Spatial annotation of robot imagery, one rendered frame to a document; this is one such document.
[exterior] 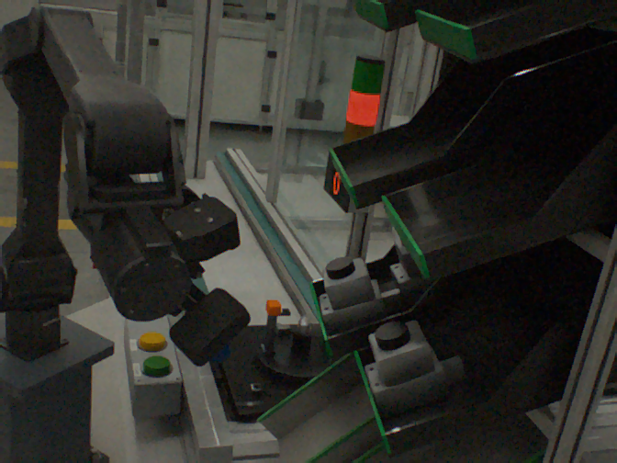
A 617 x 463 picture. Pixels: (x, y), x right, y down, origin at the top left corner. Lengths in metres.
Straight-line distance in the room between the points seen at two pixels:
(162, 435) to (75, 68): 0.67
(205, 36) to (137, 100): 1.46
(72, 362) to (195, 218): 0.35
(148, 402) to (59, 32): 0.60
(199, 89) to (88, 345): 1.18
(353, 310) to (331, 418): 0.19
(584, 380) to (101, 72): 0.45
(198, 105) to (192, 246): 1.43
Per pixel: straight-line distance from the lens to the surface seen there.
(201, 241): 0.62
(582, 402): 0.60
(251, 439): 0.98
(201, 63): 2.01
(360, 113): 1.19
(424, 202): 0.65
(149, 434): 1.15
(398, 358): 0.62
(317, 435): 0.89
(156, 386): 1.08
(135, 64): 1.76
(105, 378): 1.27
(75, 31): 0.68
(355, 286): 0.73
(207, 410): 1.04
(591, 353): 0.58
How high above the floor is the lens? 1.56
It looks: 21 degrees down
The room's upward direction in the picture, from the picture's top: 8 degrees clockwise
